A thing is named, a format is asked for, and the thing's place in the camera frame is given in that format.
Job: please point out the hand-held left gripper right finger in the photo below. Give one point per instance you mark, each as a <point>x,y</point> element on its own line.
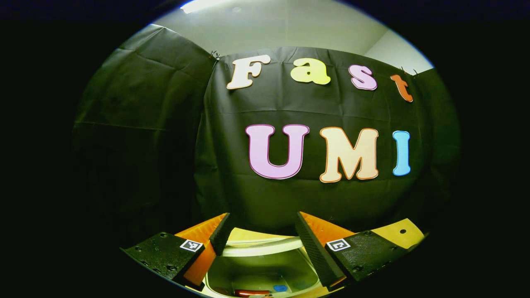
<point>310,248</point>

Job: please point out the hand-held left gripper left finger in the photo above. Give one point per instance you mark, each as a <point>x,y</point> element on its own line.
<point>221,236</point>

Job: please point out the cream desktop garbage bin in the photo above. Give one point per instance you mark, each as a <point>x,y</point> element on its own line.
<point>256,269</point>

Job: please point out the blue paper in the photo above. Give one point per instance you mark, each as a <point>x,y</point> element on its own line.
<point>280,288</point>

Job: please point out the red pop can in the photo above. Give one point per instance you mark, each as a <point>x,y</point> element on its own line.
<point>252,293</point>

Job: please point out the black backdrop cloth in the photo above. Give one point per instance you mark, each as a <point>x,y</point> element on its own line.
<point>232,186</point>

